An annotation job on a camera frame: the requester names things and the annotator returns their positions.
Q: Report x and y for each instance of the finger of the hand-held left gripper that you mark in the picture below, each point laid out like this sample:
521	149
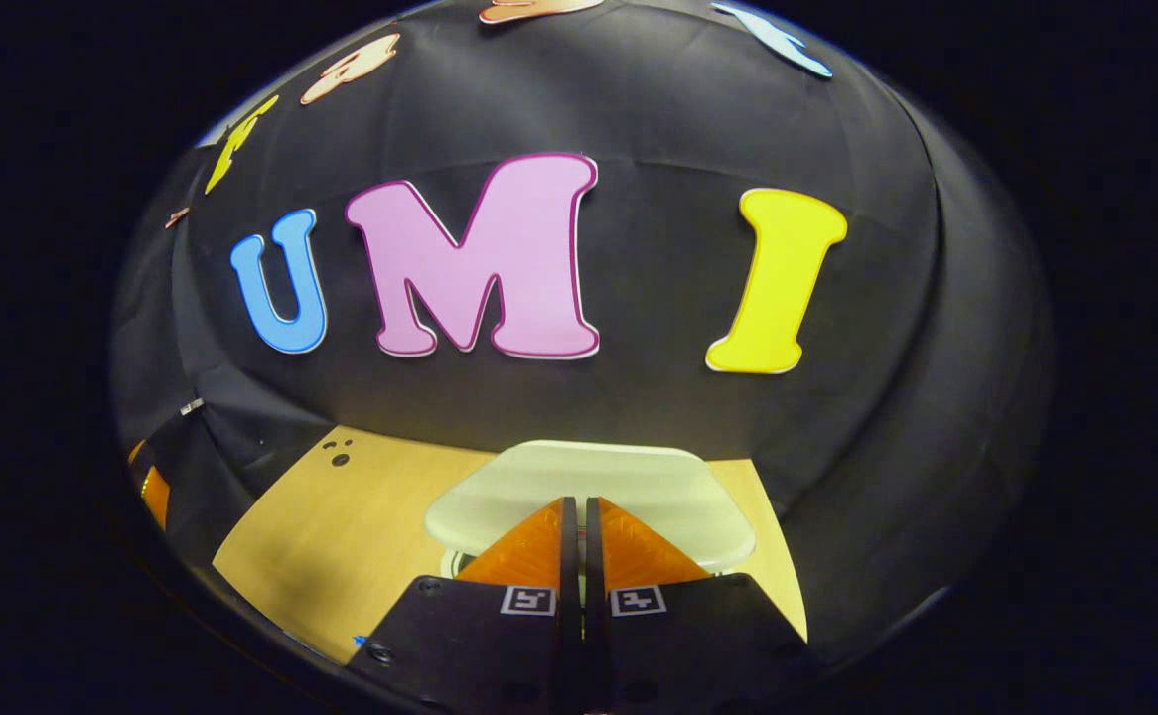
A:
155	497

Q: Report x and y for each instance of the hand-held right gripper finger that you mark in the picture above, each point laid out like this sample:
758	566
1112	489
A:
594	616
569	616

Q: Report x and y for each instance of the pale green desktop garbage bin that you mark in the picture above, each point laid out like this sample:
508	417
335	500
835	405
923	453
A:
589	477

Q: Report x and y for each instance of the silver cloth clip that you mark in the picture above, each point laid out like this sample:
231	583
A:
192	405

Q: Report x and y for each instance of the copper cloth clip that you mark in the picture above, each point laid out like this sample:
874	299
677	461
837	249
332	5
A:
177	216

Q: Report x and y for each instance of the black backdrop cloth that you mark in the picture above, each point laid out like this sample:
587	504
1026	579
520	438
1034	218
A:
658	119

